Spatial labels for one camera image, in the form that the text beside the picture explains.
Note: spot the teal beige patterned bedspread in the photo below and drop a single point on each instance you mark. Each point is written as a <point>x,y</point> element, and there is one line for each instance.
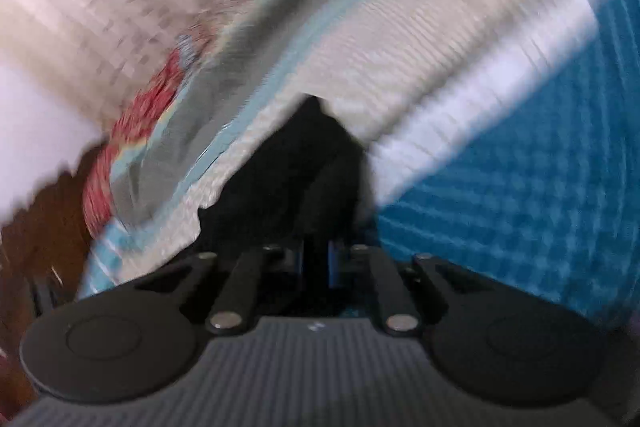
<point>450,57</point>

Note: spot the dark wooden headboard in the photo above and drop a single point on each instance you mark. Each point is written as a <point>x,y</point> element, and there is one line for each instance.
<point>35,232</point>

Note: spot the red patchwork quilt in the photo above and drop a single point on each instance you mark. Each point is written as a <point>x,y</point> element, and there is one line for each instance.
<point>135,122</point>

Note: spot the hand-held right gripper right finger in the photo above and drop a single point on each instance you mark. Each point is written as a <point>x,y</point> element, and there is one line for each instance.
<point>334,263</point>

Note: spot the black pants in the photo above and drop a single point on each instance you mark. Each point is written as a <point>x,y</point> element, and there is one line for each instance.
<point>300,187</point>

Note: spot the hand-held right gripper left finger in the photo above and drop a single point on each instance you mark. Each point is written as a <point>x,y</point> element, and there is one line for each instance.
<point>299,264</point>

